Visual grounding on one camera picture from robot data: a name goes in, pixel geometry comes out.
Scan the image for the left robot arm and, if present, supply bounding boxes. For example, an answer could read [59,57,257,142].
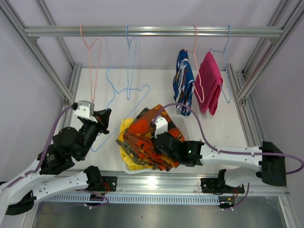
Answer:
[0,109,112,216]

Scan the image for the aluminium hanging rail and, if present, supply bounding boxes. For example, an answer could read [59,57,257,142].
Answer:
[24,25,284,38]

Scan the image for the pink wire hanger blue trousers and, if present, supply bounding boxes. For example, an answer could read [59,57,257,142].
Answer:
[183,24,205,104]

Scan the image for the left aluminium frame posts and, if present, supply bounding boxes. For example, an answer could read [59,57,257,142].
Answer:
[0,0,81,107]

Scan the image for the light blue hanger magenta trousers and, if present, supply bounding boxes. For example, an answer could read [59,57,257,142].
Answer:
[209,25,232,104]

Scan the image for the light blue hanger orange trousers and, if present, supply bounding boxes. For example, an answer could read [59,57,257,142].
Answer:
[90,66,151,152]

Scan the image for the white slotted cable duct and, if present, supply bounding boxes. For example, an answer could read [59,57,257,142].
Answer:
[44,193,220,205]

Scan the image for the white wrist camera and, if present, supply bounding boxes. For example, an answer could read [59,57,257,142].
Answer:
[151,115,168,138]
[74,100,97,123]

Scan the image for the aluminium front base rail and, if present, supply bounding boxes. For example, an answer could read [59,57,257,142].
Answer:
[30,169,290,197]

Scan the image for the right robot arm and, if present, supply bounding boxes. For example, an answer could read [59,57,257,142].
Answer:
[153,133,287,192]

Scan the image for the light blue hanger camo trousers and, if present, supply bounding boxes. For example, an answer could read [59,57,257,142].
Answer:
[125,24,138,100]

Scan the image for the right aluminium frame posts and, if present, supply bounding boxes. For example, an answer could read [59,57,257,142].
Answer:
[226,0,304,146]

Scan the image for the aluminium frame posts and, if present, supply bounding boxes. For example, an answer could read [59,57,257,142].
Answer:
[0,0,81,107]
[226,0,304,146]

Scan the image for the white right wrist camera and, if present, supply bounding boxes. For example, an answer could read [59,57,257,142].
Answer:
[151,115,168,138]

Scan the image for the orange camouflage trousers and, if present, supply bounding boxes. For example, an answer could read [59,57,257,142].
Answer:
[124,104,180,171]

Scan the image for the blue white patterned trousers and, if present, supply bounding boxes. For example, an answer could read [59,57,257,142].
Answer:
[172,49,194,107]

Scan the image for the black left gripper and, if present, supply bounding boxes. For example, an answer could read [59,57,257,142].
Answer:
[78,108,112,160]

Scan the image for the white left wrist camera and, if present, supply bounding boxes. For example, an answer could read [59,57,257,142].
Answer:
[74,100,97,123]

